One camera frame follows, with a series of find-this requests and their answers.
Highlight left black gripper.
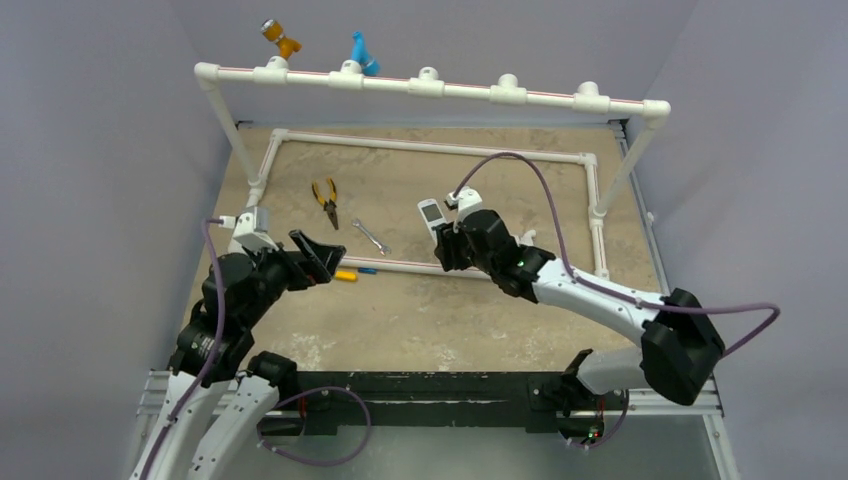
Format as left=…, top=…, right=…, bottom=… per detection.
left=242, top=229, right=344, bottom=327

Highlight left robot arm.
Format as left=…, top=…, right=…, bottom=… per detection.
left=130, top=230, right=346, bottom=479

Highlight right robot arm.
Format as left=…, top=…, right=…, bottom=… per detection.
left=432, top=209, right=725, bottom=407

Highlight yellow blue screwdriver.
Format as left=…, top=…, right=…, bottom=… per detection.
left=334, top=268, right=378, bottom=283

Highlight silver wrench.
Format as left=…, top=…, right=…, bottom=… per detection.
left=351, top=218, right=391, bottom=256

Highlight white plastic faucet tap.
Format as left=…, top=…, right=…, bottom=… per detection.
left=518, top=230, right=537, bottom=246

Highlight blue faucet nozzle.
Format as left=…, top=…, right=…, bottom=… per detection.
left=350, top=31, right=381, bottom=77

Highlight orange faucet nozzle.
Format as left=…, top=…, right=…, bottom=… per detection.
left=260, top=19, right=302, bottom=60

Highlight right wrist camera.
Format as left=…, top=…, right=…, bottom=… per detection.
left=444, top=186, right=483, bottom=220

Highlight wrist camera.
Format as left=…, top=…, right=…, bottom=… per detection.
left=444, top=186, right=483, bottom=220
left=218, top=206, right=277, bottom=253

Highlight yellow handled pliers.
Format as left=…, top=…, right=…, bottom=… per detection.
left=311, top=177, right=339, bottom=230

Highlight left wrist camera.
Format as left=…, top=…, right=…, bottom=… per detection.
left=218, top=206, right=277, bottom=253

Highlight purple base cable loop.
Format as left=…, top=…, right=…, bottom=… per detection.
left=256, top=386, right=374, bottom=468

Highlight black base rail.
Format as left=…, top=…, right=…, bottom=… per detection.
left=259, top=371, right=626, bottom=438

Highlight white PVC pipe frame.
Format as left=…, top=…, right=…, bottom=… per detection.
left=194, top=56, right=671, bottom=278

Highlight aluminium table frame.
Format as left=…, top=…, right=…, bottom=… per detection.
left=131, top=127, right=722, bottom=479

